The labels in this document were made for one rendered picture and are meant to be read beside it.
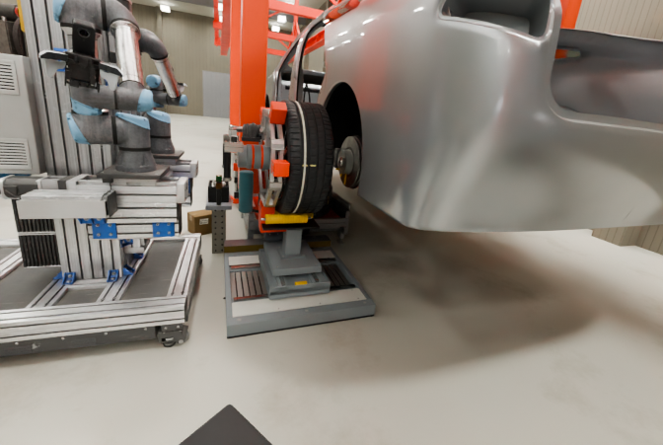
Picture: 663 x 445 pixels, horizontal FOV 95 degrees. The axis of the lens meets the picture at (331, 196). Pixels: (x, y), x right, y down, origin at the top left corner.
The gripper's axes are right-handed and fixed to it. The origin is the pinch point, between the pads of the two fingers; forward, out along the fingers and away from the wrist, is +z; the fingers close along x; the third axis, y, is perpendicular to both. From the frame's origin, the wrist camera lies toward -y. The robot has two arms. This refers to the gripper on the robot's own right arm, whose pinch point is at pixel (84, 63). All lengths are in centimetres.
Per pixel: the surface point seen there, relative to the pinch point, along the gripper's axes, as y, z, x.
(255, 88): -1, -102, -89
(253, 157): 33, -55, -74
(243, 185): 55, -68, -78
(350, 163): 23, -33, -126
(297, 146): 17, -29, -83
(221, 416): 76, 46, -30
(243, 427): 75, 52, -33
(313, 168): 26, -23, -91
